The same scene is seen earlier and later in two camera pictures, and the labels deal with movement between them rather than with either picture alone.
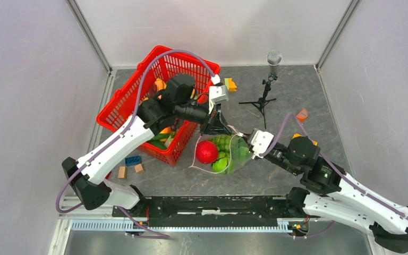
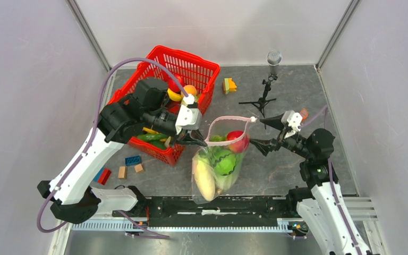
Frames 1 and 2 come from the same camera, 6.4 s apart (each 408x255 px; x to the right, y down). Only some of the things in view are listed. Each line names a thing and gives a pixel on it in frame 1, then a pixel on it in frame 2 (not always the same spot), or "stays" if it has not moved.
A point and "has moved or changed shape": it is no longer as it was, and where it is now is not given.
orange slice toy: [303, 115] stays
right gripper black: [246, 136] → [266, 145]
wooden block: [122, 172] stays
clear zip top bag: [221, 153] has moved or changed shape
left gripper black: [215, 124] → [195, 137]
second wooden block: [139, 168] stays
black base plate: [212, 211] stays
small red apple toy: [206, 152] → [240, 146]
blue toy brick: [132, 160] stays
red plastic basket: [147, 81] stays
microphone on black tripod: [273, 58] stays
